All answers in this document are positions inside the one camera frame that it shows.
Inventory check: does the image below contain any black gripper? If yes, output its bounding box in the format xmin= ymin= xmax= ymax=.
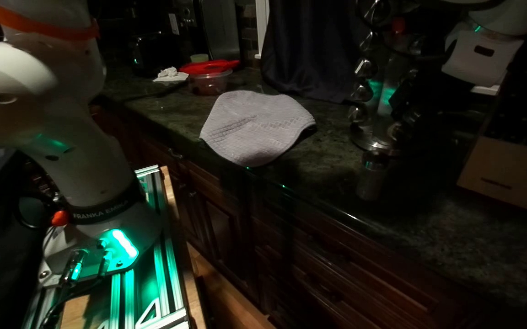
xmin=396 ymin=72 xmax=456 ymax=138

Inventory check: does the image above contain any chrome revolving seasoning rack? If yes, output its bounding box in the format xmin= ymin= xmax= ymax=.
xmin=345 ymin=0 xmax=427 ymax=161

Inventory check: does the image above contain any dark wooden counter cabinet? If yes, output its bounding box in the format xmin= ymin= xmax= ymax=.
xmin=92 ymin=103 xmax=526 ymax=329

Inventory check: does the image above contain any red plastic container lid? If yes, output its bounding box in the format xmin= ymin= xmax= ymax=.
xmin=180 ymin=57 xmax=244 ymax=97

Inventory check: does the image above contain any cardboard box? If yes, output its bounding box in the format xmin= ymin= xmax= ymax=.
xmin=456 ymin=134 xmax=527 ymax=213

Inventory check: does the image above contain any black fabric curtain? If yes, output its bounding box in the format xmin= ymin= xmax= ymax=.
xmin=259 ymin=0 xmax=370 ymax=106

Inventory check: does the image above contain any gray waffle-weave towel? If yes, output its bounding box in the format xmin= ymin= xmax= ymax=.
xmin=198 ymin=88 xmax=319 ymax=170

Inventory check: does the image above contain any white crumpled cloth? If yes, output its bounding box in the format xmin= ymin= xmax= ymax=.
xmin=151 ymin=64 xmax=193 ymax=86

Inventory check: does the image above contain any aluminium extrusion robot base frame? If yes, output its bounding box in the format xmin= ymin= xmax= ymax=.
xmin=21 ymin=163 xmax=195 ymax=329

